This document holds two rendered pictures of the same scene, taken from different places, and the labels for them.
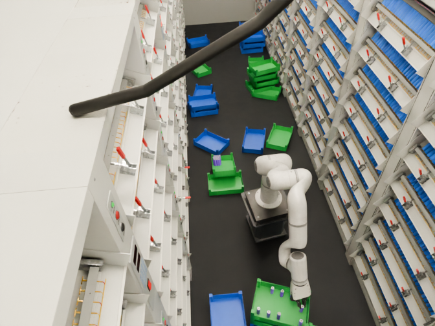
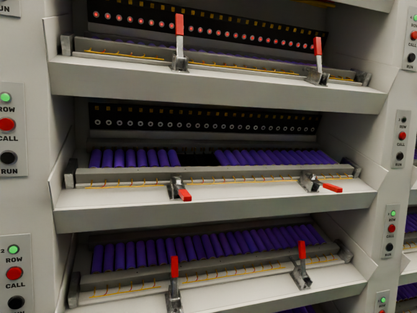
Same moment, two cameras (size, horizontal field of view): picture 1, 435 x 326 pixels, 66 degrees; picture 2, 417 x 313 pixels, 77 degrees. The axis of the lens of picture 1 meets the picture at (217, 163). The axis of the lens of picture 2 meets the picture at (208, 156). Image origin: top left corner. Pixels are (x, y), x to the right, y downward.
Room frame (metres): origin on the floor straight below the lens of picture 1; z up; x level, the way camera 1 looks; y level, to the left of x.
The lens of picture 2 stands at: (1.26, -0.16, 0.68)
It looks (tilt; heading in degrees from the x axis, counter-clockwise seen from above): 6 degrees down; 74
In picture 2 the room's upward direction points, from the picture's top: 2 degrees clockwise
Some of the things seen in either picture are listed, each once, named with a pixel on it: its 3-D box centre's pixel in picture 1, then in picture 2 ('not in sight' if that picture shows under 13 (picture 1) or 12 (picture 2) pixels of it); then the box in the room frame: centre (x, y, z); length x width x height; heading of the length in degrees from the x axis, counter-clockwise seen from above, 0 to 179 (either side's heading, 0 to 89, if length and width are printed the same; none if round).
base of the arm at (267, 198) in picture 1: (268, 189); not in sight; (1.46, -0.34, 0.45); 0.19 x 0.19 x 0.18
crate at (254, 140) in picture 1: (254, 140); not in sight; (2.44, -0.37, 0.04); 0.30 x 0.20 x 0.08; 167
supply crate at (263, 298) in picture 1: (280, 304); not in sight; (0.72, -0.30, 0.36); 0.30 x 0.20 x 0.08; 72
